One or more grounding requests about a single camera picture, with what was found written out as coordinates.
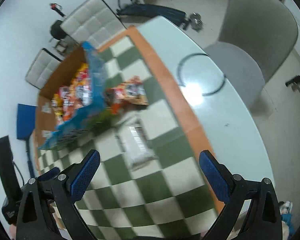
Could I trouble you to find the blue snack packet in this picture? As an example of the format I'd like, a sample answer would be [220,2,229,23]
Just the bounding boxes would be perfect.
[36,41,107,150]

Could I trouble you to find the orange panda triangle snack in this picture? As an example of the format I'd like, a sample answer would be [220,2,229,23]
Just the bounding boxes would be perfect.
[104,75,149,115]

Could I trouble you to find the blue cushion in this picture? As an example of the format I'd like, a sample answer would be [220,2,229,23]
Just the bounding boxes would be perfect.
[17,103,36,140]

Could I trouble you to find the cardboard box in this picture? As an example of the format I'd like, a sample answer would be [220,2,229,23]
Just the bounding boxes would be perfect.
[35,46,87,147]

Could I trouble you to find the yellow ramen noodle packet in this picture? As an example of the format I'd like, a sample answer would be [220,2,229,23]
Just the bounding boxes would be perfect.
[63,63,92,109]

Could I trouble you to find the white plastic packet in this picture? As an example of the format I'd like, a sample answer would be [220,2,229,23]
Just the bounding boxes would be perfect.
[118,121,157,171]

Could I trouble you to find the green checkered table mat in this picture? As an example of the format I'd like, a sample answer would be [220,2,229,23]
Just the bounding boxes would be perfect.
[38,27,222,239]

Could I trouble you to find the white quilted chair left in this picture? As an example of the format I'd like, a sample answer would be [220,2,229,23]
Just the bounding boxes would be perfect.
[25,48,62,89]

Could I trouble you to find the white quilted chair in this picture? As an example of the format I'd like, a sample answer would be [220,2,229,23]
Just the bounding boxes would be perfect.
[61,0,126,48]
[25,48,62,89]

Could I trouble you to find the white quilted chair centre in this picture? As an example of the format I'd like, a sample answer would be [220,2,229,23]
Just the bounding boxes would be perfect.
[61,0,126,48]

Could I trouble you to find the grey fabric chair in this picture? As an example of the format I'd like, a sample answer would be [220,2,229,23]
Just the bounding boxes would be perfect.
[204,0,298,108]

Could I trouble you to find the black weight bench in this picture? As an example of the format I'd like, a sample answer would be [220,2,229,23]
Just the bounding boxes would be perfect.
[117,4,187,27]

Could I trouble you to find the chrome dumbbell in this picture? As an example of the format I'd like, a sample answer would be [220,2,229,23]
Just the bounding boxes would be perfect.
[189,12,203,31]

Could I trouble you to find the black ring on table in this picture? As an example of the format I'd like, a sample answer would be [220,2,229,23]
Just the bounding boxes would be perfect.
[176,52,227,97]

